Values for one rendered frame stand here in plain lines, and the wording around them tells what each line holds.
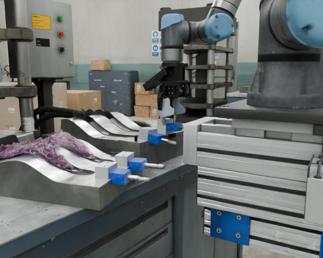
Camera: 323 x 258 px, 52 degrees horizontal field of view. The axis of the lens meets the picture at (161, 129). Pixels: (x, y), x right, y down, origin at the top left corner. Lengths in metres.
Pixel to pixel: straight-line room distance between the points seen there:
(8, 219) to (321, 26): 0.68
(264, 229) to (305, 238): 0.08
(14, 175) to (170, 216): 0.59
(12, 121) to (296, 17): 4.95
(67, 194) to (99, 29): 8.45
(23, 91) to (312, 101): 1.25
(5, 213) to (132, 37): 7.92
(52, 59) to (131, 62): 6.75
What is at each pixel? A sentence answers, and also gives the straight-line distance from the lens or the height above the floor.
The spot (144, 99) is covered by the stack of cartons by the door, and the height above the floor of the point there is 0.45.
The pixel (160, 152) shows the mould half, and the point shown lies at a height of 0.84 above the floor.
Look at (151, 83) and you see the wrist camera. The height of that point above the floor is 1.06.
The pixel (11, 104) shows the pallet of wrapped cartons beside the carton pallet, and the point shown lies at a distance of 5.25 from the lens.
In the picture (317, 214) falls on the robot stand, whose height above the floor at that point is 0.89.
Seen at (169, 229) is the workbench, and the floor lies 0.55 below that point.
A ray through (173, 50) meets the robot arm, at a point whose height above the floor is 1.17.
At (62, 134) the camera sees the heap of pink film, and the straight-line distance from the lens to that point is 0.99.
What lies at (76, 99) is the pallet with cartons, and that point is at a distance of 5.67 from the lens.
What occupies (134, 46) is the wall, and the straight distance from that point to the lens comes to 8.52.
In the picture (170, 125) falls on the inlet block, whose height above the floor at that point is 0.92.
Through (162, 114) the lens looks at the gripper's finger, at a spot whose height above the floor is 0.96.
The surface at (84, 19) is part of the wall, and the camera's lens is 9.45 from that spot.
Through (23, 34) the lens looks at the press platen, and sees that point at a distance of 1.60.
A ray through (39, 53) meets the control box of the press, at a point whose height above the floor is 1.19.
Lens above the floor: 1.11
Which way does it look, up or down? 10 degrees down
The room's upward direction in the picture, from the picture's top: straight up
